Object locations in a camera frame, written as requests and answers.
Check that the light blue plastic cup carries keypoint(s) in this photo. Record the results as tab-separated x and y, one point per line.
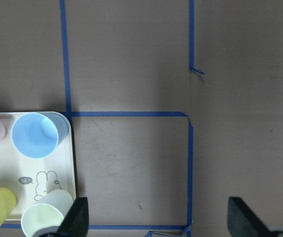
38	134

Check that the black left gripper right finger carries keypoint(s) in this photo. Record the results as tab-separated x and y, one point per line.
242	222

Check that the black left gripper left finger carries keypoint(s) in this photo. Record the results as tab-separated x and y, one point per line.
76	222

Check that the cream white plastic cup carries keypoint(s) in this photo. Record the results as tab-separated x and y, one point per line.
49	211

